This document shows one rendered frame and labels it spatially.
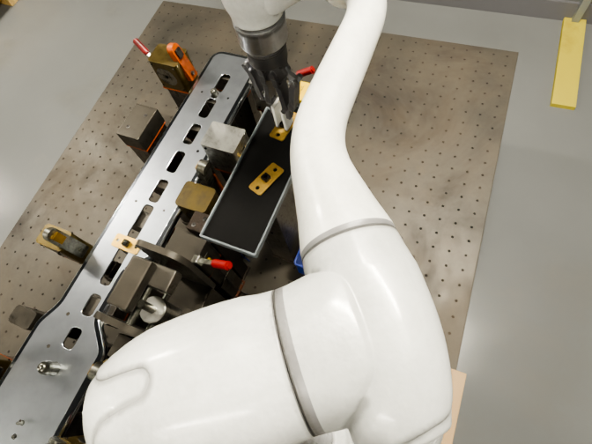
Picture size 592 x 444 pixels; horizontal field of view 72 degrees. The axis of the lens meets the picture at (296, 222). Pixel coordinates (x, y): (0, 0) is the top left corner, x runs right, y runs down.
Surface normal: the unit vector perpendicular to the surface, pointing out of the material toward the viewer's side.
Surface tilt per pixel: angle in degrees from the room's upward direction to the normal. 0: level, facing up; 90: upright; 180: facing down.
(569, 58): 0
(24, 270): 0
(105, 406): 23
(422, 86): 0
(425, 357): 31
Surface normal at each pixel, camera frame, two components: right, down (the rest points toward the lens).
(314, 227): -0.70, -0.34
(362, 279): -0.25, -0.40
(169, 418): -0.15, -0.10
